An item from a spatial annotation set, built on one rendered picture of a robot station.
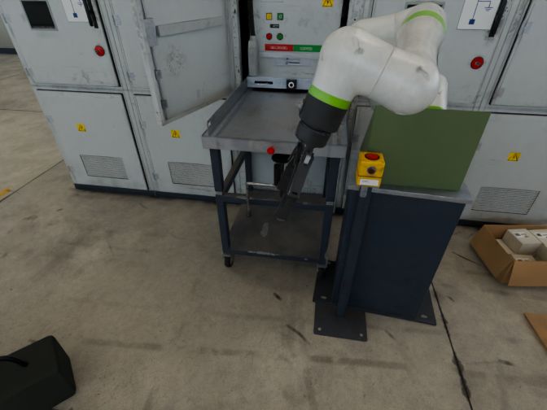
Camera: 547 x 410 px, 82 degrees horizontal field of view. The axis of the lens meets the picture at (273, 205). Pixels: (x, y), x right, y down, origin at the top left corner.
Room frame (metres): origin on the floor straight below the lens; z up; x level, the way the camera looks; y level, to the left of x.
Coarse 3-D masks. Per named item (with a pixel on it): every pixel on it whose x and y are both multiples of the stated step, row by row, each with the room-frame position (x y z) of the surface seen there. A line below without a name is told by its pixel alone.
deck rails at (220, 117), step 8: (240, 88) 1.82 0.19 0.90; (232, 96) 1.65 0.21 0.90; (240, 96) 1.81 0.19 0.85; (224, 104) 1.51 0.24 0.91; (232, 104) 1.64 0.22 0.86; (240, 104) 1.68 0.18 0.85; (216, 112) 1.38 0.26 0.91; (224, 112) 1.50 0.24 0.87; (232, 112) 1.56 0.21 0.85; (208, 120) 1.28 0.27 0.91; (216, 120) 1.37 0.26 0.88; (224, 120) 1.44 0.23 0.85; (208, 128) 1.27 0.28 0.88; (216, 128) 1.35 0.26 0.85; (208, 136) 1.26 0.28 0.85; (216, 136) 1.26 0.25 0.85; (336, 136) 1.26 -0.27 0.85; (336, 144) 1.18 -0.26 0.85
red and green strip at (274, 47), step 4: (268, 44) 1.96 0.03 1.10; (272, 44) 1.95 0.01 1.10; (276, 44) 1.95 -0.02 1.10; (280, 44) 1.94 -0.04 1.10; (284, 44) 1.94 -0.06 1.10; (268, 48) 1.96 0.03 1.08; (272, 48) 1.95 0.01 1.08; (276, 48) 1.95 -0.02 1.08; (280, 48) 1.94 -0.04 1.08; (284, 48) 1.94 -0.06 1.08; (288, 48) 1.94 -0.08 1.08; (292, 48) 1.93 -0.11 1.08; (296, 48) 1.93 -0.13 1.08; (300, 48) 1.93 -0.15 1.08; (304, 48) 1.92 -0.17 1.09; (308, 48) 1.92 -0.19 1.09; (312, 48) 1.92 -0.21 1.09; (316, 48) 1.91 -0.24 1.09; (320, 48) 1.91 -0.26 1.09
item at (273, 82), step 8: (248, 80) 1.96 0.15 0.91; (256, 80) 1.96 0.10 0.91; (264, 80) 1.95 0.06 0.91; (272, 80) 1.94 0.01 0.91; (280, 80) 1.93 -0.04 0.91; (304, 80) 1.91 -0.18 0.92; (312, 80) 1.90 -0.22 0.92; (280, 88) 1.93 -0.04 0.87; (296, 88) 1.92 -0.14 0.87; (304, 88) 1.91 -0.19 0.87
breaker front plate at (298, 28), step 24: (288, 0) 1.94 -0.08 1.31; (312, 0) 1.92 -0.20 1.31; (336, 0) 1.90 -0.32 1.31; (264, 24) 1.96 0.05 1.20; (288, 24) 1.94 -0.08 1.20; (312, 24) 1.92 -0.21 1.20; (336, 24) 1.90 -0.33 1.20; (264, 48) 1.96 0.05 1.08; (264, 72) 1.96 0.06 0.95; (288, 72) 1.94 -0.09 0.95; (312, 72) 1.92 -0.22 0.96
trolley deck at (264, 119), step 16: (256, 96) 1.84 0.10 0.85; (272, 96) 1.84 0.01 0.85; (288, 96) 1.84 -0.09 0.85; (304, 96) 1.84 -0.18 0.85; (240, 112) 1.57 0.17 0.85; (256, 112) 1.57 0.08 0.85; (272, 112) 1.57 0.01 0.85; (288, 112) 1.57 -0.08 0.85; (224, 128) 1.36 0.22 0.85; (240, 128) 1.36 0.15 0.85; (256, 128) 1.36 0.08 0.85; (272, 128) 1.36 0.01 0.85; (288, 128) 1.36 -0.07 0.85; (208, 144) 1.27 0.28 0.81; (224, 144) 1.25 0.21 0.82; (240, 144) 1.24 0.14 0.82; (256, 144) 1.23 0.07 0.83; (272, 144) 1.22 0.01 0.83; (288, 144) 1.21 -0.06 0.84
